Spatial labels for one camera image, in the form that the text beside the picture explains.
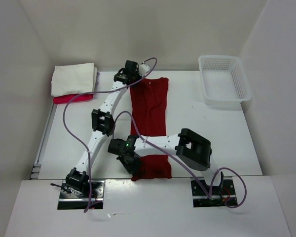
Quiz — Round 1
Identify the dark red t shirt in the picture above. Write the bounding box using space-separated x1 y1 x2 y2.
130 78 172 182

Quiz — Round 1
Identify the lavender t shirt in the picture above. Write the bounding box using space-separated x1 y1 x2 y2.
95 72 100 87

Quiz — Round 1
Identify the pink t shirt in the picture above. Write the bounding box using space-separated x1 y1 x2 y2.
53 93 93 104

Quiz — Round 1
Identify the cream white t shirt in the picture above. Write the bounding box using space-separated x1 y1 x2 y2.
51 63 97 97

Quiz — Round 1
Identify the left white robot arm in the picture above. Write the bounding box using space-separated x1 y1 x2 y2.
65 60 150 198

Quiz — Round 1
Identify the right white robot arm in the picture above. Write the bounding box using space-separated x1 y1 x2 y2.
108 128 224 194

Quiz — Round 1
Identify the white plastic laundry basket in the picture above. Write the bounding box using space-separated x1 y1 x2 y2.
198 55 252 106

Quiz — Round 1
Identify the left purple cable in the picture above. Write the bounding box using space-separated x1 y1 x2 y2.
63 57 158 213

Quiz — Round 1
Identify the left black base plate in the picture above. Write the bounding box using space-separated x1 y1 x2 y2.
57 180 105 210

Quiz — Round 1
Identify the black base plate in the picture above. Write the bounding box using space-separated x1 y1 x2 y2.
57 180 105 210
190 178 238 208

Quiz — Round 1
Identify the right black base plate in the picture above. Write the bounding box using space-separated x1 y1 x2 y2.
190 178 238 208

